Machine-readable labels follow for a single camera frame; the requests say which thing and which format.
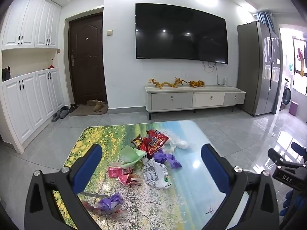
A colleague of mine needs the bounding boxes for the pink paper wrapper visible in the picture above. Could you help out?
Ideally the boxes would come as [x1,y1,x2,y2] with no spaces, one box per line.
[107,166,142,186]

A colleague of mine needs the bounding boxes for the washing machine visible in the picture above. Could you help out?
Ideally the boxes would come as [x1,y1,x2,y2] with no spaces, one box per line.
[280,87,292,111]

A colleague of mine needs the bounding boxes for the white printed plastic bag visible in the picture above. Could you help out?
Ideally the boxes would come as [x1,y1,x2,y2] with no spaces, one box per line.
[143,158,172,188]

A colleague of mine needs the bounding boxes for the wall light switch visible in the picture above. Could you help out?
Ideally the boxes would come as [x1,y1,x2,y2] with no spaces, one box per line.
[107,30,113,36]

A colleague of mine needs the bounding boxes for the dark brown entrance door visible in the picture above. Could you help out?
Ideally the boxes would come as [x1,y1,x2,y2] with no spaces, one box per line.
[68,12,107,104]

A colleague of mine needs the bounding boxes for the tan boots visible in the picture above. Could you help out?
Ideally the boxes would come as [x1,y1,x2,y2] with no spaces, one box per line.
[87,99,104,112]

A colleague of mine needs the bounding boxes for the white tissue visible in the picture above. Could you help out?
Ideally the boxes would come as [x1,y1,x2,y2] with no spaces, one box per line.
[169,140,189,152]

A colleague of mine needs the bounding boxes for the brown snack bag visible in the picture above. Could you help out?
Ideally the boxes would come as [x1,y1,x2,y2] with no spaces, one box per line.
[131,134,143,149]

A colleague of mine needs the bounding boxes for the purple stool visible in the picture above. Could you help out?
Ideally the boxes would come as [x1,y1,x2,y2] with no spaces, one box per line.
[289,101,299,116]

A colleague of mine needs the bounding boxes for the red snack bag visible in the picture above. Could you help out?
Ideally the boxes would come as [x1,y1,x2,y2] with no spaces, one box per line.
[139,129,169,156]

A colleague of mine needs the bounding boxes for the purple ribbon bow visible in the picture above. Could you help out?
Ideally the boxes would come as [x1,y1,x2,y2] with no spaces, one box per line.
[82,193,129,217]
[153,150,182,169]

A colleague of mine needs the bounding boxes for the grey refrigerator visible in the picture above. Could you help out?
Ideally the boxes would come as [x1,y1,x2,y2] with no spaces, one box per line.
[237,21,281,116]

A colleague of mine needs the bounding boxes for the blue gloved right hand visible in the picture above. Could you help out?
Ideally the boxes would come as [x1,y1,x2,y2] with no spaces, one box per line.
[279,190,306,217]

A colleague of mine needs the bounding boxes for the grey slippers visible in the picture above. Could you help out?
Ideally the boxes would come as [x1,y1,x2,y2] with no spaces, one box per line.
[51,106,69,122]

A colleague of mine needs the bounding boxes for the black wall television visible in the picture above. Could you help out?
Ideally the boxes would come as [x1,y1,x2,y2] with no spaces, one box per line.
[135,3,228,64]

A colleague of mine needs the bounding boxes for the green paper wrapper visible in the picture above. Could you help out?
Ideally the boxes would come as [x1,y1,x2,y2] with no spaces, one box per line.
[120,146,147,169]

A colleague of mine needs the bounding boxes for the golden dragon ornament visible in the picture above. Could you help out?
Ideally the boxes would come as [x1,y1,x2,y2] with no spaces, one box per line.
[148,78,183,89]

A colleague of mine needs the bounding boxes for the brown door mat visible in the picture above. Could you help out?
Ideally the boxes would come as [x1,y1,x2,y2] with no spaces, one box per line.
[69,103,108,116]

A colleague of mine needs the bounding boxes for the landscape print coffee table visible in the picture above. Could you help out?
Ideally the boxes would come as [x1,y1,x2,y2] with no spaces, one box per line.
[65,121,226,229]

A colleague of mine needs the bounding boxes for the golden tiger ornament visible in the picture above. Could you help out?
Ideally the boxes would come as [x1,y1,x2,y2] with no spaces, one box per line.
[188,80,205,88]

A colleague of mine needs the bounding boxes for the purple ribbon bow near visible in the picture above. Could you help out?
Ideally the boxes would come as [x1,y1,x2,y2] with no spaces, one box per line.
[82,193,129,217]

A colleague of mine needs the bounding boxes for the white tv cabinet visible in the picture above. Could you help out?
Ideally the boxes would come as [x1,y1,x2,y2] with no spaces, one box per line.
[145,85,246,118]

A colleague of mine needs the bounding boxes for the purple ribbon bow far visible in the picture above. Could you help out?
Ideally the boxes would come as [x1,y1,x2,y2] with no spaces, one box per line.
[153,150,182,169]

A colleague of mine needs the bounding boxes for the white shoe cabinet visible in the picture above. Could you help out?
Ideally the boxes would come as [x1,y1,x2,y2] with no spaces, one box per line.
[1,0,64,154]

